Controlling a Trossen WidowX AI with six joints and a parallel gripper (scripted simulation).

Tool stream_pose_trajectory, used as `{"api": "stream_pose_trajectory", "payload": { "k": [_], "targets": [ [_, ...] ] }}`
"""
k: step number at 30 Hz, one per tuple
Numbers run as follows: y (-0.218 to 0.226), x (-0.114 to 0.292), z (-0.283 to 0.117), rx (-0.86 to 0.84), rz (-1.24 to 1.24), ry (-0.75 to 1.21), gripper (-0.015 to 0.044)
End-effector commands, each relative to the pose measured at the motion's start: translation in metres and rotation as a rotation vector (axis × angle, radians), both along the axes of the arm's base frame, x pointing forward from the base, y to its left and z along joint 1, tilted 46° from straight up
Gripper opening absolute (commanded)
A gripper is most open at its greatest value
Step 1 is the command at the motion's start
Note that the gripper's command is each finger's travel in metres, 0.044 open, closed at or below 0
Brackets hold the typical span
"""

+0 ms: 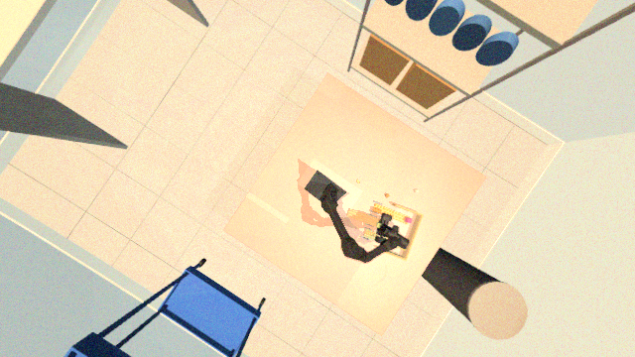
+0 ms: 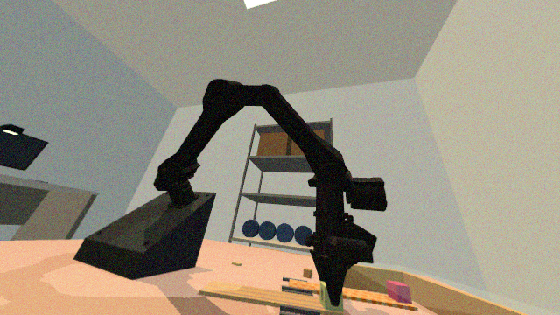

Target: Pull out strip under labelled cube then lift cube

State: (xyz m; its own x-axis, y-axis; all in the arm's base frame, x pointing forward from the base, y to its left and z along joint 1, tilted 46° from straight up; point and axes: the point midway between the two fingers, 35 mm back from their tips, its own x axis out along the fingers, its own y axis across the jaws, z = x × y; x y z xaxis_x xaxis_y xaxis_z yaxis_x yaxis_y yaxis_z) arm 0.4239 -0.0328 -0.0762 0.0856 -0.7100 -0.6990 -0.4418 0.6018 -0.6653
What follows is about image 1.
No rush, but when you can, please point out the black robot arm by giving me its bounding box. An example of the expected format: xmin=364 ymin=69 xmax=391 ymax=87
xmin=319 ymin=183 xmax=410 ymax=263

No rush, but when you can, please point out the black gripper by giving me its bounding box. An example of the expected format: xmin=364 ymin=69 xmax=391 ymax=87
xmin=374 ymin=213 xmax=392 ymax=243

